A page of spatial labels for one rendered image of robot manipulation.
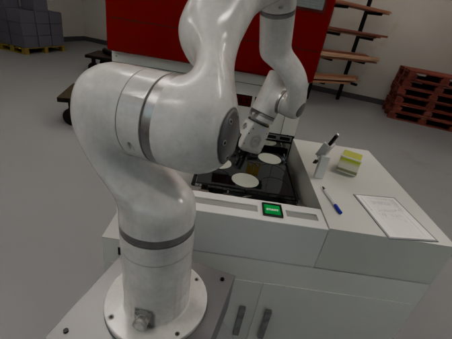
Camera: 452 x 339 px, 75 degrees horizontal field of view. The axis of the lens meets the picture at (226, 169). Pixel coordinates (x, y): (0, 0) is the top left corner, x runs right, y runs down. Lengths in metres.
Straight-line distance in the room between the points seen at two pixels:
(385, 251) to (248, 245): 0.37
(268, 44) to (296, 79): 0.12
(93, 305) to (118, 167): 0.30
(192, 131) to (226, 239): 0.55
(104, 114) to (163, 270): 0.25
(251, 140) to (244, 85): 0.38
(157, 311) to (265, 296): 0.51
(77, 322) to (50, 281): 1.34
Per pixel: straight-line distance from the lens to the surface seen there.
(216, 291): 0.65
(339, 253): 0.91
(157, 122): 0.34
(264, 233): 0.82
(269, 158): 1.28
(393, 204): 1.09
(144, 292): 0.52
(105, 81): 0.40
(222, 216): 0.79
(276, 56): 0.86
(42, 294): 1.92
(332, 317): 1.11
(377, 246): 0.93
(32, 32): 7.72
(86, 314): 0.63
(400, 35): 7.88
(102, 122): 0.39
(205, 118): 0.33
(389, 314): 1.15
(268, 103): 0.94
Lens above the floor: 1.43
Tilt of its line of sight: 28 degrees down
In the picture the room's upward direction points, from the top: 10 degrees clockwise
